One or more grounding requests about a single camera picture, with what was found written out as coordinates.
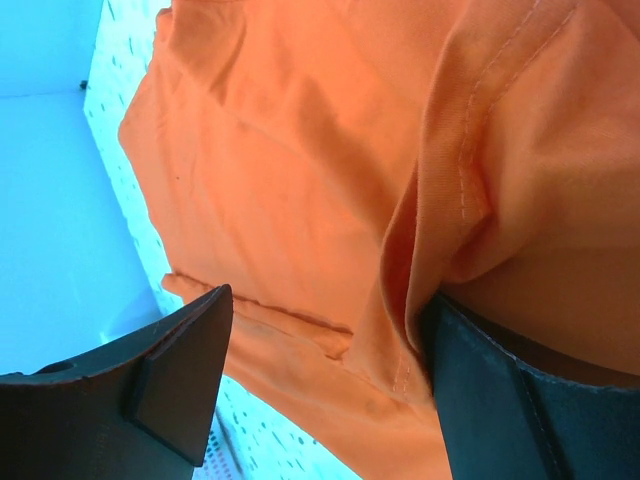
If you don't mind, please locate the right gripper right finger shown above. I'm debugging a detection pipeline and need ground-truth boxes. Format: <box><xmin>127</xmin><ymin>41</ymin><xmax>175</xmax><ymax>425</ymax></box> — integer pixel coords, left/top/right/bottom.
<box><xmin>419</xmin><ymin>294</ymin><xmax>639</xmax><ymax>479</ymax></box>

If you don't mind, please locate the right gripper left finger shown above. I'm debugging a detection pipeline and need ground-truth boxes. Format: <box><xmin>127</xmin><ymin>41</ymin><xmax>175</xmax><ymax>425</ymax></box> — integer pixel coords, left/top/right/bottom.
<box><xmin>1</xmin><ymin>285</ymin><xmax>233</xmax><ymax>480</ymax></box>

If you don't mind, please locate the orange t-shirt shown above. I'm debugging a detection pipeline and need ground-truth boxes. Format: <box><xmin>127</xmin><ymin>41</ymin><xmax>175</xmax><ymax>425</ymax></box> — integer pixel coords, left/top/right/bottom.
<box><xmin>119</xmin><ymin>1</ymin><xmax>639</xmax><ymax>479</ymax></box>

